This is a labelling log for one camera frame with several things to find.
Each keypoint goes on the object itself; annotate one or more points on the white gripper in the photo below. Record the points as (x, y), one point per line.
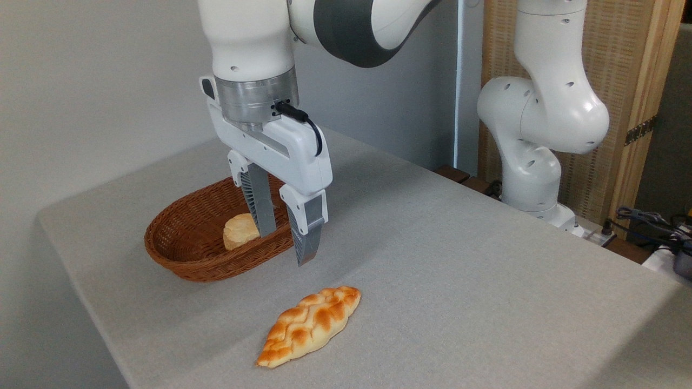
(292, 156)

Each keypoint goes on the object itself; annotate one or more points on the braided golden bread loaf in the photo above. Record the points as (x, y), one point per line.
(308, 324)

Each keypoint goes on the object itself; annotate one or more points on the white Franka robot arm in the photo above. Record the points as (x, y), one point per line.
(248, 38)

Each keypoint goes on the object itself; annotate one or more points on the pale round bread roll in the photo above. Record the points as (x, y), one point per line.
(238, 232)

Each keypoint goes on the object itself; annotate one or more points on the brown wicker basket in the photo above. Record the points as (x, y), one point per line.
(184, 237)

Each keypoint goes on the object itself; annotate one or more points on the grey tablecloth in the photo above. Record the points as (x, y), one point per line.
(459, 270)

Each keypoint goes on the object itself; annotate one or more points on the brass screen hinge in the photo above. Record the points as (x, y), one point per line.
(640, 129)

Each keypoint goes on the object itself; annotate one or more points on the white box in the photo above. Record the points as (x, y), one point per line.
(657, 262)

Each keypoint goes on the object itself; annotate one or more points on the woven bamboo folding screen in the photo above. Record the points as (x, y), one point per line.
(621, 54)

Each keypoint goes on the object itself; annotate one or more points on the dark grey device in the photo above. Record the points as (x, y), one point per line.
(684, 265)

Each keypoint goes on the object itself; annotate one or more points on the white vertical post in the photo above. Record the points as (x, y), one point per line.
(469, 108)

